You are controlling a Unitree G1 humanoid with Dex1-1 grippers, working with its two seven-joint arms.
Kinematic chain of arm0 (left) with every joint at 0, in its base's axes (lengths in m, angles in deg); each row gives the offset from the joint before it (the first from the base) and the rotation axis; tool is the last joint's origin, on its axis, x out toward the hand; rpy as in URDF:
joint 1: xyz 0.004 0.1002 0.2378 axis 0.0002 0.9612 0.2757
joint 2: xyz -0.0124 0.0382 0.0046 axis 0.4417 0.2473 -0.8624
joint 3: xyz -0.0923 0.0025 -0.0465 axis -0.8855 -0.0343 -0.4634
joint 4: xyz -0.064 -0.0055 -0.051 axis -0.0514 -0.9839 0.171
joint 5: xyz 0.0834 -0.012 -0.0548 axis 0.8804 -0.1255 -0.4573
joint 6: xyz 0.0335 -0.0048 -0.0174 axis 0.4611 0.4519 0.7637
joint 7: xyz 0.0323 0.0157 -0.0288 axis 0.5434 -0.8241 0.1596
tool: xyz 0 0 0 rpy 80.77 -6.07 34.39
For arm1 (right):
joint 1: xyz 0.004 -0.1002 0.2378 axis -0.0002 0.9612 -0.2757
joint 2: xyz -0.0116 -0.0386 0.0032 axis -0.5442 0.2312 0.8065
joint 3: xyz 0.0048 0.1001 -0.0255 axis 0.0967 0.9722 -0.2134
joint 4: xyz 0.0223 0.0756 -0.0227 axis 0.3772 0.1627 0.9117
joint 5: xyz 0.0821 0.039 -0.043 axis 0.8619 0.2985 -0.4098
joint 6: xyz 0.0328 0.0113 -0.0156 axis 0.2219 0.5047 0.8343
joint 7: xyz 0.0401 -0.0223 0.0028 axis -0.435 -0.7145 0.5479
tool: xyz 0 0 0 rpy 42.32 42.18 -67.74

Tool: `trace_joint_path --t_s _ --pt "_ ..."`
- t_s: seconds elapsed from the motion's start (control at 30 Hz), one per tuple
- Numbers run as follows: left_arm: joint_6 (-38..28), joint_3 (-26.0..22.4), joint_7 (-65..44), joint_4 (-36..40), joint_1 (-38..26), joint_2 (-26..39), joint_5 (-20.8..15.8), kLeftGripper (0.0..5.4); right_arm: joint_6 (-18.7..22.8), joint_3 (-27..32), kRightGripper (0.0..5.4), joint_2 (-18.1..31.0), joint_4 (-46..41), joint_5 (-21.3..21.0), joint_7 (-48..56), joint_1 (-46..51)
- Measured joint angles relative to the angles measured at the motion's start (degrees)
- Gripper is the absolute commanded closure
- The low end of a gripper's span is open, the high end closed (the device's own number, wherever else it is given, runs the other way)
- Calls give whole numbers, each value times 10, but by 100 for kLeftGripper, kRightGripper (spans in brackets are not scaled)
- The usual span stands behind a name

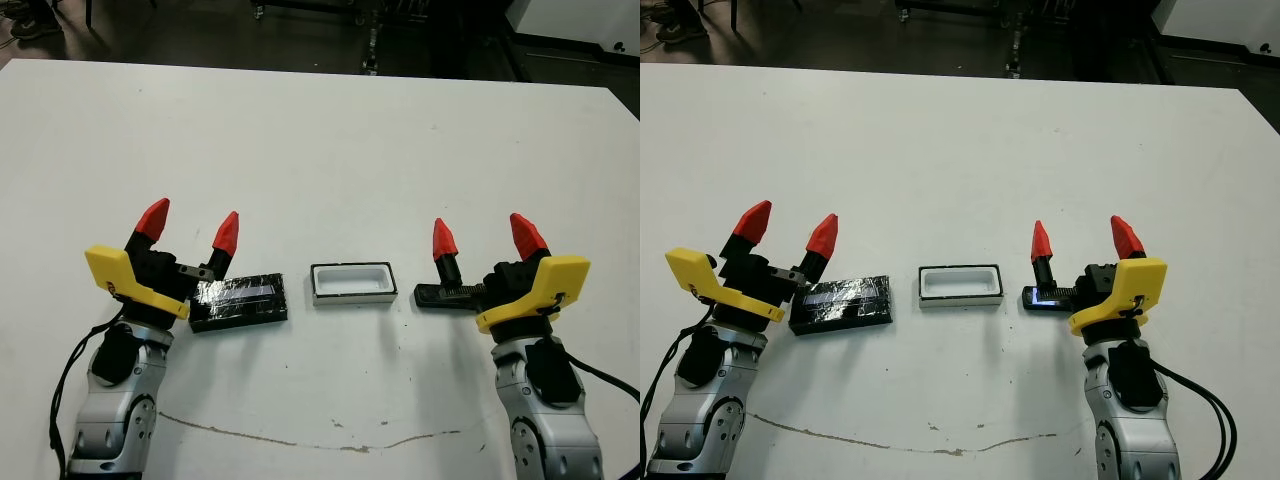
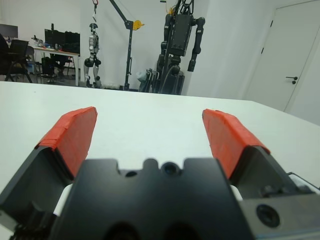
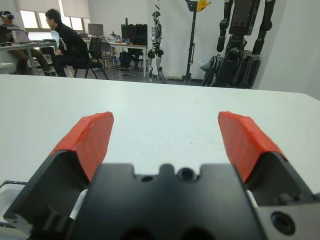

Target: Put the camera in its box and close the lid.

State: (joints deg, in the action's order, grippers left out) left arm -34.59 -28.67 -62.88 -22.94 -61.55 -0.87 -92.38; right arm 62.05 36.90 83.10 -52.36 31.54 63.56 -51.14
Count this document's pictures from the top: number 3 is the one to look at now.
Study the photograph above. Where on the black computer monitor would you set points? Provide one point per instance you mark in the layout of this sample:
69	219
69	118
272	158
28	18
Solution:
95	29

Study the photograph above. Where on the white cloth pile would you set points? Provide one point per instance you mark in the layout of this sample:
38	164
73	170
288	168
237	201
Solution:
173	76

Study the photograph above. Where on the black office chair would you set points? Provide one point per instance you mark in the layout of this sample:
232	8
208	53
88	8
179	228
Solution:
96	45

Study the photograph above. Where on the white desk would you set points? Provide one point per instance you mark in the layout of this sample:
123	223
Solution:
135	46

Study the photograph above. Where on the black laptop screen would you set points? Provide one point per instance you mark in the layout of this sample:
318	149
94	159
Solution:
3	33

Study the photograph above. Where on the large black humanoid robot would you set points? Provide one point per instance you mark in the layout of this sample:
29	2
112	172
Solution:
243	20

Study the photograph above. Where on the clear plastic bag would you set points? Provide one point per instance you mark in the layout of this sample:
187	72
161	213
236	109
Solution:
205	64

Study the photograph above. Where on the grey desk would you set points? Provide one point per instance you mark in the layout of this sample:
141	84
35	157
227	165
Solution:
42	44

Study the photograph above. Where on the white box base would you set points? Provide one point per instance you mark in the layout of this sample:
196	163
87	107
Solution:
10	200

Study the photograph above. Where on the person wearing VR headset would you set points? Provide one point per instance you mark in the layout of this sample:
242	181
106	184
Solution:
22	53

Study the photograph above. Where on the black equipment cases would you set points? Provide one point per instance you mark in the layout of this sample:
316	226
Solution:
132	31

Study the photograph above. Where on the white roller blind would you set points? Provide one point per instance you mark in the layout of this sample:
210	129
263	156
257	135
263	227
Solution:
75	8
37	5

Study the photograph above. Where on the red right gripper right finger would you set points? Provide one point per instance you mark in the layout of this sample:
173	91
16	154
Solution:
242	140

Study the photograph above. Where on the person in black sweater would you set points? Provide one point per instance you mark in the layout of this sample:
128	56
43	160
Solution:
70	42

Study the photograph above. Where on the low white table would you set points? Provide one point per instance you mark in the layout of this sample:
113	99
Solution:
6	67

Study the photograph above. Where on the grey office chair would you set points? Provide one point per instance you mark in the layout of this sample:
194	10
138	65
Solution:
107	50

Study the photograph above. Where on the black pole stand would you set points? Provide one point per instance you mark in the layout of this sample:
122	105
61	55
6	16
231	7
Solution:
192	37

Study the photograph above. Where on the grey laptop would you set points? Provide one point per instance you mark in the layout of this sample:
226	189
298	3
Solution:
21	36

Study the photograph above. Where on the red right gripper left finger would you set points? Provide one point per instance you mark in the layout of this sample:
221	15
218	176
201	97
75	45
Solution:
90	140

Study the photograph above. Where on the small silver humanoid robot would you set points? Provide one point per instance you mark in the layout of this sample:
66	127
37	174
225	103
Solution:
156	32

